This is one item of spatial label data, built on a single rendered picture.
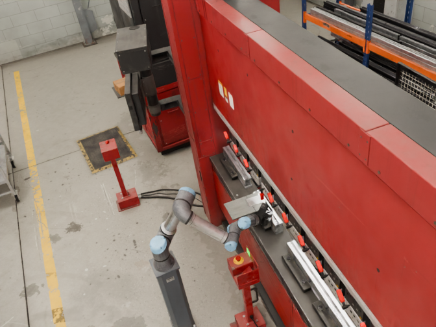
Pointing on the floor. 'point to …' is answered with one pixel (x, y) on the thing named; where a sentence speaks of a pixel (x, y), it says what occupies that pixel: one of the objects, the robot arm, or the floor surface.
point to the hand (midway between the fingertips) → (272, 211)
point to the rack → (367, 37)
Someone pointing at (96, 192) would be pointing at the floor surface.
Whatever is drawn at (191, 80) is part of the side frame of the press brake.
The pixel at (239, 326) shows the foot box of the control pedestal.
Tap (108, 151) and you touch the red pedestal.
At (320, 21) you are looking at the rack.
